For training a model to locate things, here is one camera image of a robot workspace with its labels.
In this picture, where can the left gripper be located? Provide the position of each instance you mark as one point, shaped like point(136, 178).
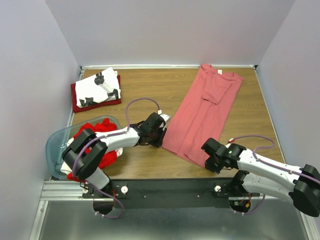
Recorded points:
point(158, 143)

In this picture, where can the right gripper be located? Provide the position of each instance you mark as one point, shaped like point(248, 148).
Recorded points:
point(211, 166)

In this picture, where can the pink polo shirt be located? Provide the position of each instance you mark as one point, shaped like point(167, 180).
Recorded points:
point(202, 113)

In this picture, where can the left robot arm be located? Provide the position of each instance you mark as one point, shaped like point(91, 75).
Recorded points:
point(84, 153)

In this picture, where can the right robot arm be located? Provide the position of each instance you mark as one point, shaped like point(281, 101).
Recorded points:
point(257, 174)

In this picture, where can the red and white t-shirt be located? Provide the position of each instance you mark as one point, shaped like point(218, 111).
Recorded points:
point(108, 159)

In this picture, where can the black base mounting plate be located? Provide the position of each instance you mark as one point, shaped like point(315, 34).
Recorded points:
point(168, 193)

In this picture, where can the folded white printed t-shirt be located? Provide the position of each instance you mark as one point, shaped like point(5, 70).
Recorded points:
point(101, 87)

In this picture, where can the folded dark red t-shirt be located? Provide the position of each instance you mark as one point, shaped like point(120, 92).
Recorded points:
point(78, 109)

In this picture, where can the clear plastic basket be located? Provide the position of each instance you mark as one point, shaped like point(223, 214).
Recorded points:
point(57, 143)

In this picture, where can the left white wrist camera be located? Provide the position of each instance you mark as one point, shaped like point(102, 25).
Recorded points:
point(165, 118)

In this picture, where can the aluminium frame rail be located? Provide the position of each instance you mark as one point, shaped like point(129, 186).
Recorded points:
point(64, 214)

